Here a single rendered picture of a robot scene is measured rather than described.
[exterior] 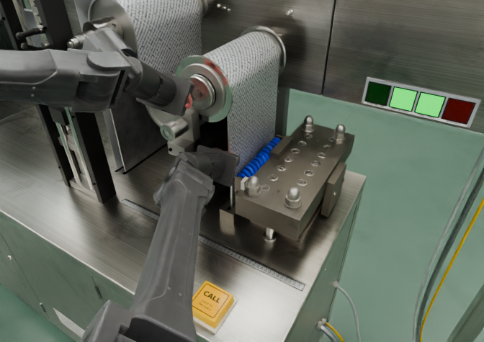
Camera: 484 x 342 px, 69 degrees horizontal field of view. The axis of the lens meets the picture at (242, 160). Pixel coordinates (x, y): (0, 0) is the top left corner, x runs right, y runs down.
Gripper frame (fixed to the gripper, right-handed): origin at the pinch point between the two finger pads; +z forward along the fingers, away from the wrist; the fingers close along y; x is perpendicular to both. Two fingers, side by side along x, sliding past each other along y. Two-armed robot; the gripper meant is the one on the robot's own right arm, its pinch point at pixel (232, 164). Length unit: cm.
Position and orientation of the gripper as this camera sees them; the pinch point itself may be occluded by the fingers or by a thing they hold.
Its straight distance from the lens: 84.4
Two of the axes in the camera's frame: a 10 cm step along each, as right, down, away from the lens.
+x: 2.6, -9.5, -1.4
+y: 8.6, 3.0, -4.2
